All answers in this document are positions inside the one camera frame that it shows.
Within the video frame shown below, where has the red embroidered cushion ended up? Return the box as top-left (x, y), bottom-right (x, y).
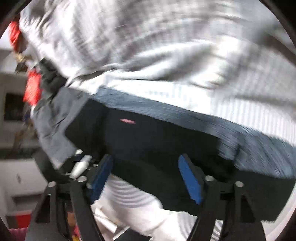
top-left (8, 17), bottom-right (42, 106)

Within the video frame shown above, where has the black garment with blue trim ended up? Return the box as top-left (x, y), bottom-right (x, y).
top-left (33, 87), bottom-right (295, 221)

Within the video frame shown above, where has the grey white striped bed sheet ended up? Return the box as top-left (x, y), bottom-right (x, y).
top-left (20, 1), bottom-right (295, 240)

